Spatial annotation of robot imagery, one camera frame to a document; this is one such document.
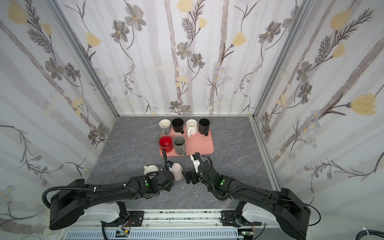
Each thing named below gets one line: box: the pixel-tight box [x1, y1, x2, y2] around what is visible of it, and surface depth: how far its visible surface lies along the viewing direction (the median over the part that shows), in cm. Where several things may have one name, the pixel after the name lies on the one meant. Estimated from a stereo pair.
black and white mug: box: [171, 118, 184, 134], surface depth 106 cm
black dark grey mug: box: [198, 118, 210, 137], surface depth 107 cm
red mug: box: [158, 135, 174, 153], surface depth 98 cm
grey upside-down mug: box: [173, 136, 187, 156], surface depth 95 cm
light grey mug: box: [158, 118, 171, 135], surface depth 104 cm
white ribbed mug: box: [186, 118, 198, 138], surface depth 107 cm
